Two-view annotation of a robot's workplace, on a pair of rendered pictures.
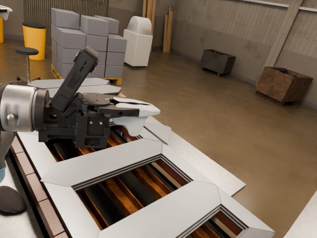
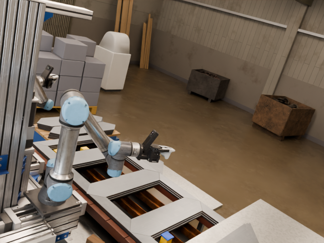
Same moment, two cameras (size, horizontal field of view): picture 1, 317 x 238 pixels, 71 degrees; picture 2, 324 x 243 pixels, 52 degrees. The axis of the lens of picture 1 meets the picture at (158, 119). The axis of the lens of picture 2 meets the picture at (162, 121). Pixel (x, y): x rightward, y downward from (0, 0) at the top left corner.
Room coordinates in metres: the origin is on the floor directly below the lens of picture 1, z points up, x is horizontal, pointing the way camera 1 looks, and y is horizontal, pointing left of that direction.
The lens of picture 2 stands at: (-1.28, 0.26, 2.17)
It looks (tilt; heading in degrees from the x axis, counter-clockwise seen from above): 19 degrees down; 355
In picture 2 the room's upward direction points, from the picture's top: 16 degrees clockwise
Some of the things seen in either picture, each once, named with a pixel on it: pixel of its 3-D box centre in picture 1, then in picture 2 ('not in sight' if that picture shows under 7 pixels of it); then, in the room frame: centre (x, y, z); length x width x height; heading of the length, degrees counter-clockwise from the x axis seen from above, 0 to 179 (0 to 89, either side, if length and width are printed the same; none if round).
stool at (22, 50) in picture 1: (26, 68); not in sight; (3.41, 2.31, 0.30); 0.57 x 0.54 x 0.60; 50
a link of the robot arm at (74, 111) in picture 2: not in sight; (66, 148); (0.19, 0.54, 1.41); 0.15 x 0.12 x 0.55; 21
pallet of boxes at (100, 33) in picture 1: (88, 49); (60, 73); (4.43, 1.67, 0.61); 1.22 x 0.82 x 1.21; 131
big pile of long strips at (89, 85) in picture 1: (78, 89); (78, 126); (1.86, 0.77, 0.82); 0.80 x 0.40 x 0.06; 137
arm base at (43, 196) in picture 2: not in sight; (53, 189); (0.31, 0.58, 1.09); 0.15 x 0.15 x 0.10
